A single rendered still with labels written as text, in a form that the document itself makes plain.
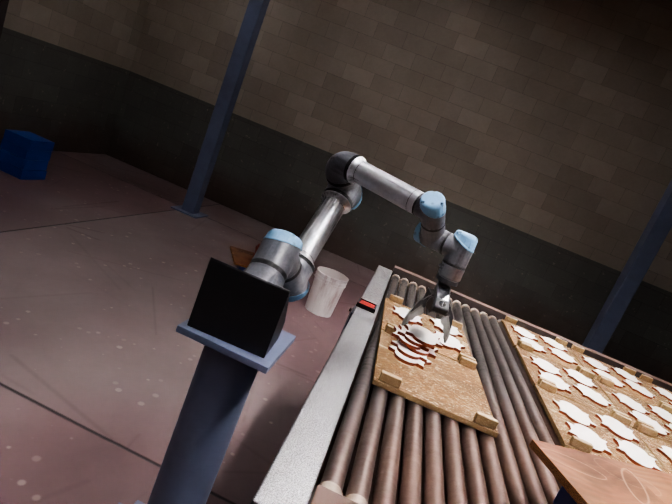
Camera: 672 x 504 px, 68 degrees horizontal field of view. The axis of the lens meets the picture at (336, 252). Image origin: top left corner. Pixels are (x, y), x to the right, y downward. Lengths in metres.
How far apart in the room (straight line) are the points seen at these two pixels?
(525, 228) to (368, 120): 2.45
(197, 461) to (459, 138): 5.71
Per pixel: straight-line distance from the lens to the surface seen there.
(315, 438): 1.07
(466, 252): 1.59
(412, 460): 1.15
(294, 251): 1.48
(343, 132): 6.85
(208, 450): 1.59
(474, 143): 6.75
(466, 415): 1.43
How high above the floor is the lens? 1.48
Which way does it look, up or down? 12 degrees down
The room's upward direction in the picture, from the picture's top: 22 degrees clockwise
